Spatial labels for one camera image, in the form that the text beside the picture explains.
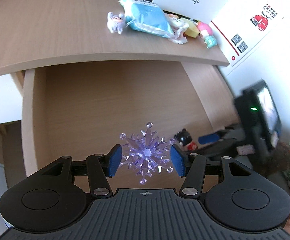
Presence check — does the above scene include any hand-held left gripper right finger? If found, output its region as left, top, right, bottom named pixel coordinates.
left=170, top=144, right=253, bottom=198

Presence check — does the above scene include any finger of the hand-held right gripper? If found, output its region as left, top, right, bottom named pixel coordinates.
left=197, top=139, right=250, bottom=161
left=198, top=127, right=244, bottom=146

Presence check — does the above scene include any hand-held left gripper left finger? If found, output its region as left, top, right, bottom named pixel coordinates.
left=41, top=144, right=123, bottom=198

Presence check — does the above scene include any black-haired doll keychain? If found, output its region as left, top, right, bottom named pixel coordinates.
left=172, top=128, right=199, bottom=153

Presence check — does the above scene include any purple crystal snowflake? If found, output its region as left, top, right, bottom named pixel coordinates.
left=119, top=122, right=176, bottom=185

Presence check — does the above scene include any wooden drawer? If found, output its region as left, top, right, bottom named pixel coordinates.
left=21, top=60, right=242, bottom=178

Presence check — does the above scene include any green toy figure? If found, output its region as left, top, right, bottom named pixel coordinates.
left=203, top=35, right=218, bottom=49

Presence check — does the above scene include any pink cat toy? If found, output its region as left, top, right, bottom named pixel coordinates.
left=197, top=21, right=214, bottom=38

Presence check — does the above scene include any pink white wrapper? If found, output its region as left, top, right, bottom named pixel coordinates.
left=166, top=14, right=188, bottom=45

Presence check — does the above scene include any yellow toy block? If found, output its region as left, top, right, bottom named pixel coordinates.
left=180, top=17, right=200, bottom=38

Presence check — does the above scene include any blue wet wipes packet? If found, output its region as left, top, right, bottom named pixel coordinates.
left=118, top=0, right=174, bottom=39

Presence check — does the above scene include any small white purple figure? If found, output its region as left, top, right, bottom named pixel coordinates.
left=107, top=12, right=127, bottom=35

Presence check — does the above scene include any white cabinet with printed labels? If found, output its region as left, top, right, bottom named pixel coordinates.
left=209, top=0, right=288, bottom=67

